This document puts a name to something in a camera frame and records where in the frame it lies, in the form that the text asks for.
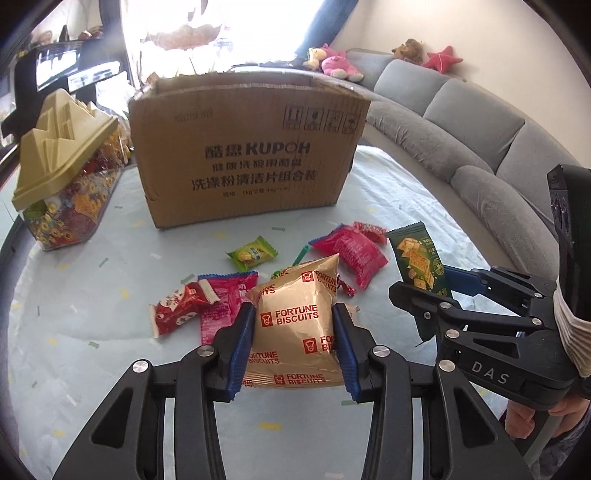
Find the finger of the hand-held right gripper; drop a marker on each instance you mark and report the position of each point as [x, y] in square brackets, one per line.
[461, 279]
[415, 300]

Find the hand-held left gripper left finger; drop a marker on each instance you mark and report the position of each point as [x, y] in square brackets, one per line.
[240, 350]

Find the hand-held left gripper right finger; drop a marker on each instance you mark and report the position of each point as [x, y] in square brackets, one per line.
[344, 350]

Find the dark green cracker packet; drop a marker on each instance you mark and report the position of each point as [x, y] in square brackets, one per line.
[415, 258]

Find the gold biscuit packet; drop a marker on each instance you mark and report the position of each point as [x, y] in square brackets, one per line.
[291, 323]

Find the pink snack packet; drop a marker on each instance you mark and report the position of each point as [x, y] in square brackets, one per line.
[221, 314]
[351, 258]

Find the brown cardboard box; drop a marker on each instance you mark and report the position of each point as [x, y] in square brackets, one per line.
[249, 152]

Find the person's right hand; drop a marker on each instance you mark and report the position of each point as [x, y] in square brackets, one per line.
[521, 417]

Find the small red candy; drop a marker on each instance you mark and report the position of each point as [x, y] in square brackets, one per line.
[347, 286]

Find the red snack packet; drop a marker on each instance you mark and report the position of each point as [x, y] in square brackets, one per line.
[178, 307]

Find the small red patterned packet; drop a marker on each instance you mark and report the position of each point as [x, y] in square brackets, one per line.
[371, 230]

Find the green yellow candy packet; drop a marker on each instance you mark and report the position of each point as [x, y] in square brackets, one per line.
[251, 254]

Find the teal candy wrapper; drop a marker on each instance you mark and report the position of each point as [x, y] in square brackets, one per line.
[295, 261]

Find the patterned rug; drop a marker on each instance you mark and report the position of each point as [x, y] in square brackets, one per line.
[568, 454]

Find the grey curved sofa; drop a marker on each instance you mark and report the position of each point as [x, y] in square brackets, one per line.
[461, 134]

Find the red star plush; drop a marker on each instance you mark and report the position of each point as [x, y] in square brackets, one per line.
[442, 59]

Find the brown plush toy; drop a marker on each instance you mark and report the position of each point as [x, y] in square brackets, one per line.
[408, 50]

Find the pink plush toy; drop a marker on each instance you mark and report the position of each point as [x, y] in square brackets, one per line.
[341, 64]

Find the yellow plush toy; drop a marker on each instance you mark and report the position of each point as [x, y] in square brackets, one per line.
[313, 57]

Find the candy jar with beige lid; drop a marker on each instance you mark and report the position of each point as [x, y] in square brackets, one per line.
[60, 152]

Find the blue curtain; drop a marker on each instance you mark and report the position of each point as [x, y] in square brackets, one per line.
[323, 23]

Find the glass tiered fruit stand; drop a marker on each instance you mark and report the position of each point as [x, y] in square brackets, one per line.
[184, 37]

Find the black piano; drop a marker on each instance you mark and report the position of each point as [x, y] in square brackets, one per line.
[74, 64]

